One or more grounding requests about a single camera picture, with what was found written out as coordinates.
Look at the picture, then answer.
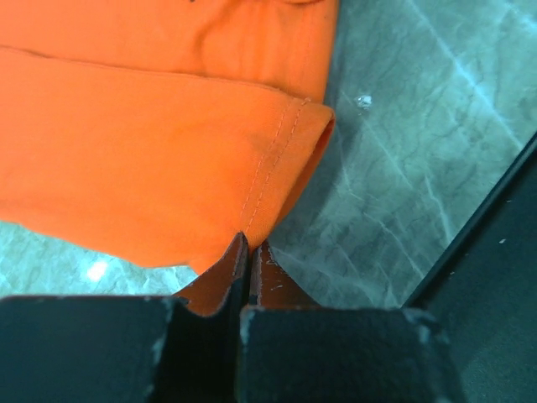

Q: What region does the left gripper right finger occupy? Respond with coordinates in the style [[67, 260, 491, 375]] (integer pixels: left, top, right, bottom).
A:
[[238, 243, 464, 402]]

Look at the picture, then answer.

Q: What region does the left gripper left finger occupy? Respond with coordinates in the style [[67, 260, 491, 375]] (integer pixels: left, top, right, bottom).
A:
[[1, 234, 248, 402]]

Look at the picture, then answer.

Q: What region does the orange t-shirt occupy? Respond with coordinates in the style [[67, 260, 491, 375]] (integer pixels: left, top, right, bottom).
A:
[[1, 1, 339, 273]]

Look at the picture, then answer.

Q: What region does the black base crossbar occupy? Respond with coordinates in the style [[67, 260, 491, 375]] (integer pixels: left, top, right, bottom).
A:
[[405, 138, 536, 402]]

